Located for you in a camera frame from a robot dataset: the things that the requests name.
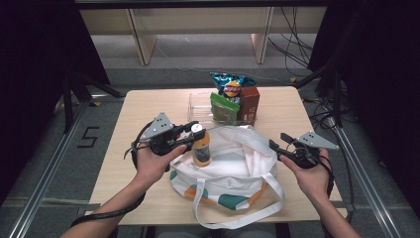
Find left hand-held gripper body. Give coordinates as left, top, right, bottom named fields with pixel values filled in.
left=139, top=111, right=185, bottom=157

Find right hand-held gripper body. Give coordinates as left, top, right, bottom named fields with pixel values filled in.
left=289, top=130, right=340, bottom=170

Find orange juice bottle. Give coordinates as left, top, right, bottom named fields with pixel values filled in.
left=190, top=122, right=212, bottom=168

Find clear plastic tray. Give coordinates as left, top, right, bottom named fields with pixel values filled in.
left=186, top=91, right=259, bottom=127

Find green snack packet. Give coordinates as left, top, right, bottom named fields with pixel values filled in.
left=210, top=92, right=241, bottom=123

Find white printed tote bag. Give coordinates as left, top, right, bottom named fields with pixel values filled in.
left=168, top=124, right=285, bottom=230

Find brown carton box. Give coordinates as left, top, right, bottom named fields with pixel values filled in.
left=237, top=86, right=261, bottom=123

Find blue potato chips bag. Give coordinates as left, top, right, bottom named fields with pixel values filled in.
left=210, top=71, right=258, bottom=105

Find person's right hand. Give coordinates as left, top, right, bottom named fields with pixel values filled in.
left=279, top=149, right=331, bottom=203

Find person's left hand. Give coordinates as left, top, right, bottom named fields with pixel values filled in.
left=133, top=144, right=188, bottom=192

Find black metal stand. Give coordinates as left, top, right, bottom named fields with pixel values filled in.
left=61, top=70, right=126, bottom=134
left=292, top=59, right=345, bottom=129

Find person's lap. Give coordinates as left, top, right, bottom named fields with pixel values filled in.
left=157, top=225, right=277, bottom=238

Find beige office desk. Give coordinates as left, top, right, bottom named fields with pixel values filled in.
left=78, top=6, right=328, bottom=66

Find black curtain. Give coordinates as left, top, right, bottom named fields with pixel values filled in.
left=0, top=0, right=111, bottom=206
left=307, top=0, right=420, bottom=210

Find right hand-held gripper cable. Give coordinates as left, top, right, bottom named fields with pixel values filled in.
left=317, top=154, right=355, bottom=238

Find hand-held gripper cable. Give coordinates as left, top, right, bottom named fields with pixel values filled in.
left=317, top=154, right=355, bottom=238
left=69, top=121, right=157, bottom=229

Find black floor cables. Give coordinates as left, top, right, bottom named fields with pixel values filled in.
left=302, top=95, right=345, bottom=131

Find white floor cable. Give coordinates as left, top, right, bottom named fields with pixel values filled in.
left=154, top=43, right=292, bottom=84

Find aluminium floor rail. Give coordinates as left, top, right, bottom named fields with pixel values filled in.
left=329, top=118, right=403, bottom=238
left=7, top=101, right=91, bottom=238

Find hanging black cable bundle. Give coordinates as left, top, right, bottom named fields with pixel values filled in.
left=267, top=6, right=315, bottom=77

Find left hand-held gripper cable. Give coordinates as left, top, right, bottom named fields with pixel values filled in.
left=69, top=121, right=157, bottom=229

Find black frame bar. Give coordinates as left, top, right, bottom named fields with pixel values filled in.
left=73, top=0, right=331, bottom=10

